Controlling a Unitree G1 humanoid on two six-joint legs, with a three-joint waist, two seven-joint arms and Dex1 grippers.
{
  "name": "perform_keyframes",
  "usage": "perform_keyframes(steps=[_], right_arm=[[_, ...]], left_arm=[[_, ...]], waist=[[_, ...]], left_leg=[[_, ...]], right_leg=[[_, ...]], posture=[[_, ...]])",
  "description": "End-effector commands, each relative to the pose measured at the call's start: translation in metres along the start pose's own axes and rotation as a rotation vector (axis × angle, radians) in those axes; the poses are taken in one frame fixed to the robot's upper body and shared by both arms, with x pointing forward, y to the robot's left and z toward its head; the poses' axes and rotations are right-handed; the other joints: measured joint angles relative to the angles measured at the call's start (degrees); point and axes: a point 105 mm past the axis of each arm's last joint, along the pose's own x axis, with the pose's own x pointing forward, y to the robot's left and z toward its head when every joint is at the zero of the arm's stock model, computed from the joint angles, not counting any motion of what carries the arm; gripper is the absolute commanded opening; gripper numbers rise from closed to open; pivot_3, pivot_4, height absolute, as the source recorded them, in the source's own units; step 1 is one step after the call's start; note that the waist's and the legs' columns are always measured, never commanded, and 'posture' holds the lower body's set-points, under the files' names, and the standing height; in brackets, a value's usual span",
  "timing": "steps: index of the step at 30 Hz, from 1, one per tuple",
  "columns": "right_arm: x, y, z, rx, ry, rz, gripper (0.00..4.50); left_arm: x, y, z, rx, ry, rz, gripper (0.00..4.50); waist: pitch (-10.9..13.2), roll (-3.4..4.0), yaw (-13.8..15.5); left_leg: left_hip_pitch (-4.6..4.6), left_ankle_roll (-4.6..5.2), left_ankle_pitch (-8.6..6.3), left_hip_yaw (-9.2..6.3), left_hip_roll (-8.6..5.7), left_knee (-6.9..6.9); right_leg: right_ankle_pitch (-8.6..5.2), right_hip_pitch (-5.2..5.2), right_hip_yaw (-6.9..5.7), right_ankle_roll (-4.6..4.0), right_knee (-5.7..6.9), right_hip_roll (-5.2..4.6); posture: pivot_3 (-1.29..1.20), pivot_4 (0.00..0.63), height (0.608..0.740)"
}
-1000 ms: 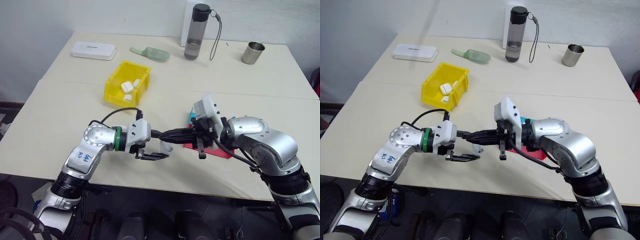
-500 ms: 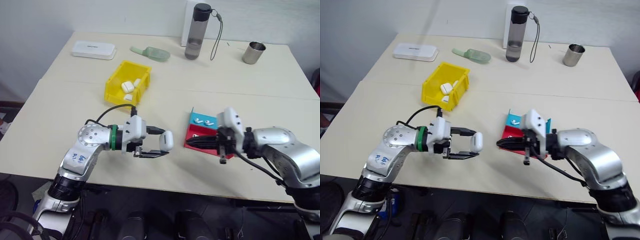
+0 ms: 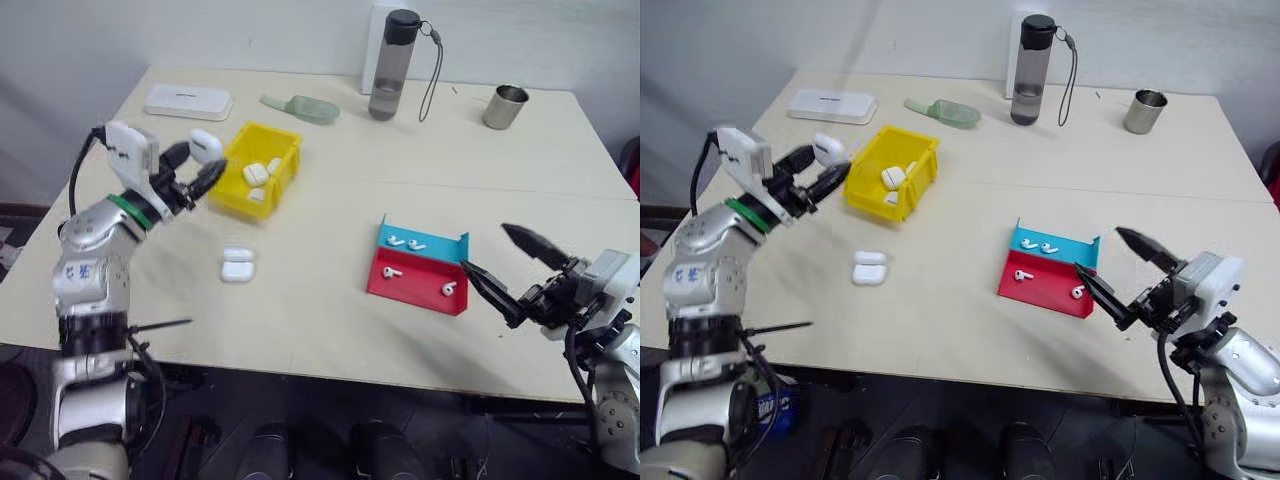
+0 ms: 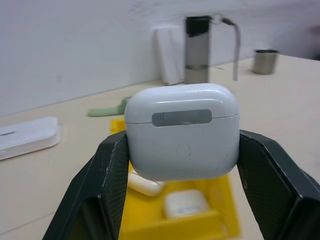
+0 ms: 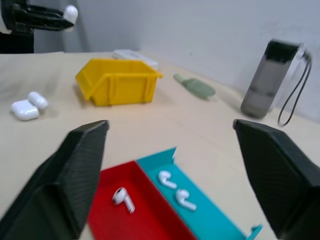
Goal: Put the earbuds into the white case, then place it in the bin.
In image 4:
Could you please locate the white earbud case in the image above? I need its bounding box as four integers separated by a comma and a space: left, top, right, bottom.
123, 82, 241, 182

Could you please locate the stainless steel cup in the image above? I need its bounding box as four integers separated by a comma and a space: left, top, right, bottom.
251, 49, 279, 75

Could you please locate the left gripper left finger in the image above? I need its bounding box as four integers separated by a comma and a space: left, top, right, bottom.
41, 131, 131, 240

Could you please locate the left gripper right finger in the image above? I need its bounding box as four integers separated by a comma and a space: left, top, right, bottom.
236, 129, 320, 240

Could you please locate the white flat rectangular box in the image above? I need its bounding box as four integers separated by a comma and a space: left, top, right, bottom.
0, 116, 62, 161

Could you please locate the grey bottle with black lid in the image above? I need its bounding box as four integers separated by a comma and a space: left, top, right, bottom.
183, 15, 213, 85

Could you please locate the green plastic scoop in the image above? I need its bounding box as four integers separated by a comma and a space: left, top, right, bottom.
86, 96, 131, 118

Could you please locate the grey bottle carry strap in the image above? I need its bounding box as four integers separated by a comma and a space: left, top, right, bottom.
211, 14, 241, 82

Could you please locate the yellow plastic bin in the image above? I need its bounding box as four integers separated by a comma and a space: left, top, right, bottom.
109, 118, 242, 240

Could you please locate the white upright box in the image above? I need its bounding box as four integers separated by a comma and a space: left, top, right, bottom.
152, 24, 187, 86

